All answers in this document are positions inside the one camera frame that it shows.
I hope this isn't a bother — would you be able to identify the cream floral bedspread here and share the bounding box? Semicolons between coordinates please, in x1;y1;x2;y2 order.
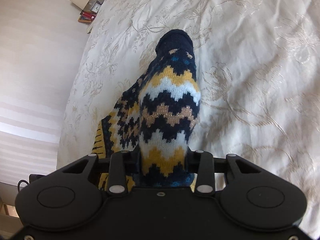
57;0;319;238

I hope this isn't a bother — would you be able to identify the black cable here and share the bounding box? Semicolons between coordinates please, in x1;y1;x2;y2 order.
17;178;30;193

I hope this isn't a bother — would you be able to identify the navy yellow patterned knit sweater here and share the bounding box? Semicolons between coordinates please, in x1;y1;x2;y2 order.
92;29;201;187

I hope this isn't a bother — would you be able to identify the small alarm clock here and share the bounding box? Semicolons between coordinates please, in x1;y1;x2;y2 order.
91;1;101;14

